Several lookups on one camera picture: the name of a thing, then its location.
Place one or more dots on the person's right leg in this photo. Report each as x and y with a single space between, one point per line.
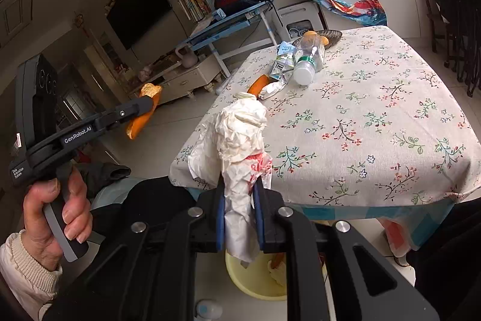
451 261

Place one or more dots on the person's left forearm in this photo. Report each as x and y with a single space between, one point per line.
22 279

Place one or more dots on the green and blue drink carton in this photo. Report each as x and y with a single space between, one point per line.
282 63

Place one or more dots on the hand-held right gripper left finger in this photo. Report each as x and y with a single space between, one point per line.
221 223

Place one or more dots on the white round container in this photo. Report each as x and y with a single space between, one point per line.
208 309

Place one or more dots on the dark grey jacket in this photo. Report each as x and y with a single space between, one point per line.
105 174

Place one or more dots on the row of books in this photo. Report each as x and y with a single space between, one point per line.
195 7

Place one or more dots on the yellow plastic bin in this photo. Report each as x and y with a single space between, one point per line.
244 279

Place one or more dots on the clear plastic bottle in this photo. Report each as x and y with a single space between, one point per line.
305 71

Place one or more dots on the blue study desk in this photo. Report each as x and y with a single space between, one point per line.
225 22

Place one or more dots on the brown woven fruit tray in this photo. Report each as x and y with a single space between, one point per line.
334 37

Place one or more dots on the orange peel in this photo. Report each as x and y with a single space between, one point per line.
259 85
141 125

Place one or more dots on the dark wooden chair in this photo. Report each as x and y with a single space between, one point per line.
432 24

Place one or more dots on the white display cabinet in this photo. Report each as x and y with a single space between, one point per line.
109 61

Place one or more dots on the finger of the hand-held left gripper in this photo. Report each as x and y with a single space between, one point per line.
124 114

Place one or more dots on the folded black chairs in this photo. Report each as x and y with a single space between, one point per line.
466 57

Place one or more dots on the light blue chair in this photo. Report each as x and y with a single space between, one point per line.
109 197

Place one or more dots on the white paper wrapper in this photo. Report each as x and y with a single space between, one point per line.
236 140

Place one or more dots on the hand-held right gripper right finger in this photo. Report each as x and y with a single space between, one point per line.
259 219

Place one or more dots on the person's left hand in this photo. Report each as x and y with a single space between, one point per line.
37 223

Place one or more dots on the white floor appliance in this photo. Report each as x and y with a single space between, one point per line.
297 10

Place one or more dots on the small pink figurine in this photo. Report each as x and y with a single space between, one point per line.
145 74

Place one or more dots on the black television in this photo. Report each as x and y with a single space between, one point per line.
139 9

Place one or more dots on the white television stand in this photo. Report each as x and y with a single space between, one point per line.
188 78

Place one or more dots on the crumpled white tissue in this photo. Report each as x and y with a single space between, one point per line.
274 89

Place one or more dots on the floral beige tablecloth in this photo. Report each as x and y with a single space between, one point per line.
357 110

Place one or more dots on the small light blue holder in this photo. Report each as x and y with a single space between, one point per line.
220 13

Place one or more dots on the yellow mango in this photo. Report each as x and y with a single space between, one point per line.
311 34
324 41

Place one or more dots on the pink vase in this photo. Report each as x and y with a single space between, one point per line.
187 58

